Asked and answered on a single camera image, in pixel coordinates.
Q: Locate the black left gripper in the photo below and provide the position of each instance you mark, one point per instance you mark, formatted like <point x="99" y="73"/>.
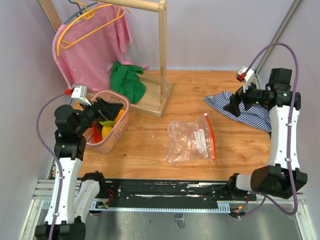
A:
<point x="109" y="110"/>

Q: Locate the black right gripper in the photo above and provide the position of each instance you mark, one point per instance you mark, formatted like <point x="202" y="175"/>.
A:
<point x="235" y="99"/>

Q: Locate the orange yellow fake mango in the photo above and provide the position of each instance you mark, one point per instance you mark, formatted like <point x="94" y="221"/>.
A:
<point x="120" y="114"/>

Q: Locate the green fake round fruit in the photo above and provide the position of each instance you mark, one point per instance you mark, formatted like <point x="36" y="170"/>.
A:
<point x="107" y="123"/>

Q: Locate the yellow fake lemon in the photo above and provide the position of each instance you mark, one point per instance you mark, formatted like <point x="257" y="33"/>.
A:
<point x="105" y="131"/>

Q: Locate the fake watermelon slice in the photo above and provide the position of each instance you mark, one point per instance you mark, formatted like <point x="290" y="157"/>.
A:
<point x="97" y="136"/>

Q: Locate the clear zip top bag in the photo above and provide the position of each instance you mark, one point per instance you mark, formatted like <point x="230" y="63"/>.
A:
<point x="190" y="141"/>

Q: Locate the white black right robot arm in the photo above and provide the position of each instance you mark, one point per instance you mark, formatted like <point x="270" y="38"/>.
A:
<point x="283" y="105"/>

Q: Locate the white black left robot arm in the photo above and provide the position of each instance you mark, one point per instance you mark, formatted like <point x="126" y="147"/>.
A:
<point x="68" y="210"/>

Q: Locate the blue white striped cloth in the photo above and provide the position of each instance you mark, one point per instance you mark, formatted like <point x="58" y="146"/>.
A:
<point x="257" y="116"/>

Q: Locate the green cloth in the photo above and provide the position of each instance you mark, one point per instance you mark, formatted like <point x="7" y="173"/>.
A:
<point x="124" y="80"/>

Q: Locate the pink plastic basket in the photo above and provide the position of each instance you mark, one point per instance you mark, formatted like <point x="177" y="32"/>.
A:
<point x="107" y="143"/>

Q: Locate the wooden clothes rack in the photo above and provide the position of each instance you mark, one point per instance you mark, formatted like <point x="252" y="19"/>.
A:
<point x="158" y="89"/>

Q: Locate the pink shirt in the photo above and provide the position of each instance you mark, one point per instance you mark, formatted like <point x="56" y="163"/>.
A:
<point x="94" y="74"/>

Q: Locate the yellow clothes hanger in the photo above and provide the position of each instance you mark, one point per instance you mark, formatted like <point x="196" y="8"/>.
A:
<point x="101" y="34"/>

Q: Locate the dark green clothes hanger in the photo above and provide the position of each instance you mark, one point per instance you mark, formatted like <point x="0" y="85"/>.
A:
<point x="78" y="8"/>

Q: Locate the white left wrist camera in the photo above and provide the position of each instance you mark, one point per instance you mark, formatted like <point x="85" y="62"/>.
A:
<point x="79" y="94"/>

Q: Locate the aluminium frame post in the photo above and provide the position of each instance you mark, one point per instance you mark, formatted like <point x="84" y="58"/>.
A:
<point x="293" y="9"/>

